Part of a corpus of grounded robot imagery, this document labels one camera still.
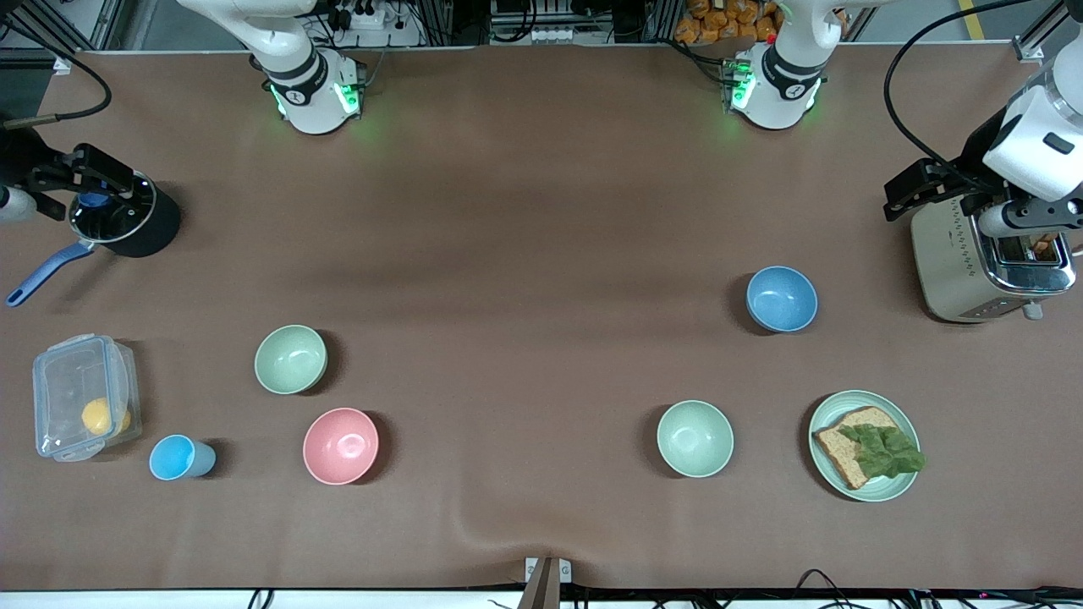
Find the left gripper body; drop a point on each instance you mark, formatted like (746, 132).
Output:
(970, 170)

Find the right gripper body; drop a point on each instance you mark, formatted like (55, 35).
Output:
(19, 158)

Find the blue bowl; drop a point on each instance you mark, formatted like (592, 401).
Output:
(781, 299)

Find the green bowl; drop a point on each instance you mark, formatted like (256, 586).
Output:
(290, 359)
(695, 438)

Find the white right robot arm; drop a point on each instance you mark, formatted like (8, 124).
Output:
(309, 85)

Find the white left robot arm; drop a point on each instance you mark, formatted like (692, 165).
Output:
(774, 89)

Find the pink bowl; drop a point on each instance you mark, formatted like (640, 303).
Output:
(340, 447)

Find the glass lid with blue knob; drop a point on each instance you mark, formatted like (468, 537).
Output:
(118, 224)

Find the beige and chrome toaster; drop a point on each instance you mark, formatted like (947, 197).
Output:
(948, 262)

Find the toasted bread slice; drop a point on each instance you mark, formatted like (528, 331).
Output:
(1042, 245)

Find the clear plastic lidded container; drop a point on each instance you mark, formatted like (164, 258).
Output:
(68, 381)

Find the yellow fruit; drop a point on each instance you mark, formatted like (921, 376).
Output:
(96, 416)

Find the green lettuce leaf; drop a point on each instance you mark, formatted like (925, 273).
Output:
(884, 452)

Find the brown bread slice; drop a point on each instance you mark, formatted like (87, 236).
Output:
(838, 448)

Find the orange snack packet pile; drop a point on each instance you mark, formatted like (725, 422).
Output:
(719, 21)

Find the green plate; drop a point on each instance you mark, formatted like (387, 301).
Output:
(880, 489)

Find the blue plastic cup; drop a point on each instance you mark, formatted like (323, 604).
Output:
(173, 458)

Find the white power strip with plugs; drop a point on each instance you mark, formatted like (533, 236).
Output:
(398, 38)

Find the white socket strip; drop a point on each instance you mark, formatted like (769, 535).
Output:
(550, 35)

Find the brown table cover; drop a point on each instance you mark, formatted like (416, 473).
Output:
(541, 474)

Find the metal corner bracket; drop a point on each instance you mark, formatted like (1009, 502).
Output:
(63, 65)
(1030, 51)

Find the metal table bracket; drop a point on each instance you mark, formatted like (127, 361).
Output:
(565, 571)

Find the brown wooden post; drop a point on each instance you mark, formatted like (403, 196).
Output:
(537, 592)

